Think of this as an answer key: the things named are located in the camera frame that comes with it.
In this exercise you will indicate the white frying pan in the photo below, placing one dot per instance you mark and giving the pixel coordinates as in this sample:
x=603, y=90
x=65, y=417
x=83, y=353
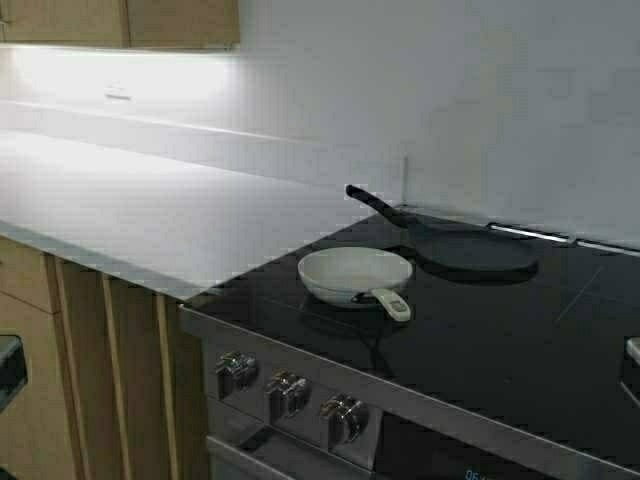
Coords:
x=358, y=278

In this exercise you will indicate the black robot base corner left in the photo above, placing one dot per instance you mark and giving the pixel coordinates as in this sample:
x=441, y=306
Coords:
x=13, y=372

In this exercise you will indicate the black flat griddle pan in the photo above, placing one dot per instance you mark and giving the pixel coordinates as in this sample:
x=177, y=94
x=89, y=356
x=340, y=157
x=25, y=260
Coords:
x=455, y=246

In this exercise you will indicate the black glass cooktop stove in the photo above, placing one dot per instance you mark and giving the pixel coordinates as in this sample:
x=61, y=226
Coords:
x=534, y=380

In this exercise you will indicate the left chrome stove knob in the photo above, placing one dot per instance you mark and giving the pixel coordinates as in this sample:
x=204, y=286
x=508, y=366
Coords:
x=235, y=371

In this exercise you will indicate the chrome stove knob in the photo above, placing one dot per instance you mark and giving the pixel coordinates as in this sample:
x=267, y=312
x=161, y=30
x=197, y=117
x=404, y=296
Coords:
x=286, y=394
x=344, y=419
x=235, y=371

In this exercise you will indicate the middle chrome stove knob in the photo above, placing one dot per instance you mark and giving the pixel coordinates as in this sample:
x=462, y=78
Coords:
x=286, y=394

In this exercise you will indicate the right chrome stove knob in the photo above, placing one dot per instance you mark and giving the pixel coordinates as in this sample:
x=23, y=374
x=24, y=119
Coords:
x=344, y=419

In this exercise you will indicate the wooden lower cabinet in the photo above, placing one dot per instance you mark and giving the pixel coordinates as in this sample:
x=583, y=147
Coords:
x=115, y=388

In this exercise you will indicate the wooden upper wall cabinet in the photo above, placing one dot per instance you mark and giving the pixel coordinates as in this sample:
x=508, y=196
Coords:
x=137, y=24

